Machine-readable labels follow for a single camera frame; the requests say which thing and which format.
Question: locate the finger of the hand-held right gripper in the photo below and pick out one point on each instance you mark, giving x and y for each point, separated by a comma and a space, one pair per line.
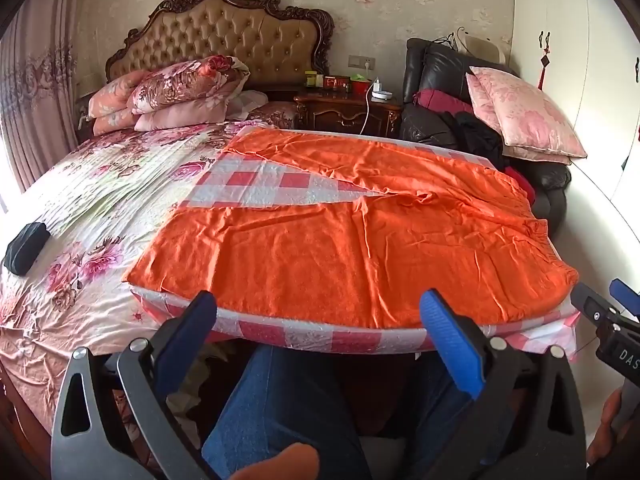
590, 305
625, 294

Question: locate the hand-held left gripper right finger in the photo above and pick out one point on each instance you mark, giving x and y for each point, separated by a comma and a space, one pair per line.
451, 345

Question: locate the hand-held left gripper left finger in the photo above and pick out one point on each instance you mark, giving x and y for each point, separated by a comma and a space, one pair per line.
186, 337

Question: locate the orange pants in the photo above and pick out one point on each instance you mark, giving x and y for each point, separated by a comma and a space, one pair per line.
350, 240

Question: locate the person's right hand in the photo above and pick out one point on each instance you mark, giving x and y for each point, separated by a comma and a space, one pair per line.
607, 425

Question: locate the person's legs in jeans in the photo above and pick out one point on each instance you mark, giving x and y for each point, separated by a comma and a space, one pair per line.
280, 405

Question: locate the bed with floral sheet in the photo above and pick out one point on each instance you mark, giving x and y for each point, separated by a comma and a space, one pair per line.
90, 220

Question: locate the orange object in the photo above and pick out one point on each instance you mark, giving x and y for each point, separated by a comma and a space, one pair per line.
277, 462

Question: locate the red white checkered mat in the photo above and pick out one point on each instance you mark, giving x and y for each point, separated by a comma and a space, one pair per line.
260, 182

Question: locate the black pouch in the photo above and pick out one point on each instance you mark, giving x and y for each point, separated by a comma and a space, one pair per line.
26, 247

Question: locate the pink floral pillow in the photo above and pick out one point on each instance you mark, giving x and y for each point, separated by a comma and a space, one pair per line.
527, 112

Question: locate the black clothing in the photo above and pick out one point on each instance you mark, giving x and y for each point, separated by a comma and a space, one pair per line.
475, 135

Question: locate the white wardrobe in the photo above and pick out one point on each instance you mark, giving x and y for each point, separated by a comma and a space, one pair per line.
575, 60

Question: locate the red knot ornament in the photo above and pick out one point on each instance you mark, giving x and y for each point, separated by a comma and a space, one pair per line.
545, 67

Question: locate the white pillow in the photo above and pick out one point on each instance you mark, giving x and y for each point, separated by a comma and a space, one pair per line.
247, 101

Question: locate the maroon cloth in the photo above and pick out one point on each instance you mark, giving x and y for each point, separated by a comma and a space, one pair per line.
442, 100

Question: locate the black leather armchair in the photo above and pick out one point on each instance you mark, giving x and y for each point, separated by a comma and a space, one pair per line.
435, 90

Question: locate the carved wooden nightstand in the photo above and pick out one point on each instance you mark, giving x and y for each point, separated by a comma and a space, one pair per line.
345, 110

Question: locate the white round device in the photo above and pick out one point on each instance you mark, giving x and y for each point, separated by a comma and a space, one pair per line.
382, 95

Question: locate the red tin box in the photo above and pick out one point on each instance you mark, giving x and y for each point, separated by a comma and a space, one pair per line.
336, 81

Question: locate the yellow green jar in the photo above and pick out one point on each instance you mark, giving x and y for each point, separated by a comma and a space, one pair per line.
312, 79

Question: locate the pink patterned curtain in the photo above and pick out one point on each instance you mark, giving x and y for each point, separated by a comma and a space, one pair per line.
35, 90

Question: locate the tufted carved wooden headboard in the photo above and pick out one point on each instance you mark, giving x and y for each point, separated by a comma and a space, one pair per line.
225, 30

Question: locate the white wall socket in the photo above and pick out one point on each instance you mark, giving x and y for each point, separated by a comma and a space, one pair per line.
361, 61

